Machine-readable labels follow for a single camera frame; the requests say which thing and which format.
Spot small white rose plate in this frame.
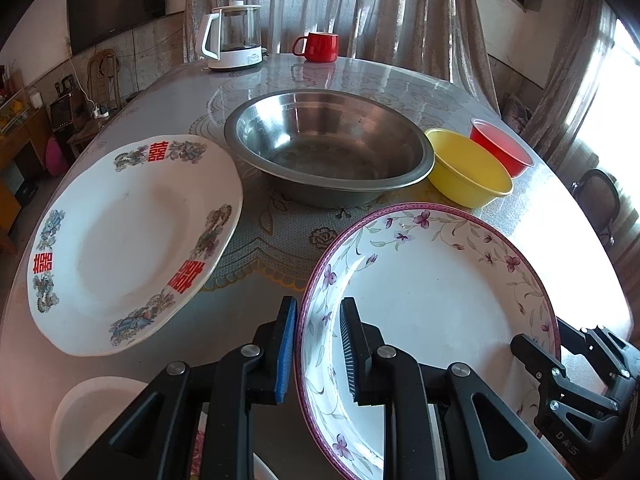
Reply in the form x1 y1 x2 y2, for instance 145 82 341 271
49 375 202 480

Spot purple floral rimmed plate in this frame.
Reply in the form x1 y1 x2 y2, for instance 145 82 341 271
296 203 560 479

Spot white plate red characters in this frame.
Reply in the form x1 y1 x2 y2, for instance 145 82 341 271
26 134 243 356

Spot large stainless steel bowl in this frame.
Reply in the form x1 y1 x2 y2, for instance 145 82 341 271
224 89 435 209

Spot red plastic bowl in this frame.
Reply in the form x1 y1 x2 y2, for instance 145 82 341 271
470 118 534 178

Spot yellow plastic bowl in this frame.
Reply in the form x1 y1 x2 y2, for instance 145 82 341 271
425 128 513 209

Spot pink bag on floor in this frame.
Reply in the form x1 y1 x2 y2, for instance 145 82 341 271
44 136 68 177

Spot wooden side cabinet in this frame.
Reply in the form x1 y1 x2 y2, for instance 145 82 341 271
1 89 53 252

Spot side window curtain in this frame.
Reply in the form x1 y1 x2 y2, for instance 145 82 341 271
521 0 616 169

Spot beige window curtain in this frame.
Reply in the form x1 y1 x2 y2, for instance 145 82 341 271
183 0 498 108

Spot white glass electric kettle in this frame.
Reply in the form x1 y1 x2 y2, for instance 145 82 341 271
196 0 262 70

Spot red ceramic mug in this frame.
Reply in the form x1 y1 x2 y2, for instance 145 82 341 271
292 32 340 63

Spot wooden chair by wall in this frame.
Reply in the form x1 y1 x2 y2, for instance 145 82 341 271
67 49 122 157

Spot black wall television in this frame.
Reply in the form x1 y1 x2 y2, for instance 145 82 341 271
66 0 166 54

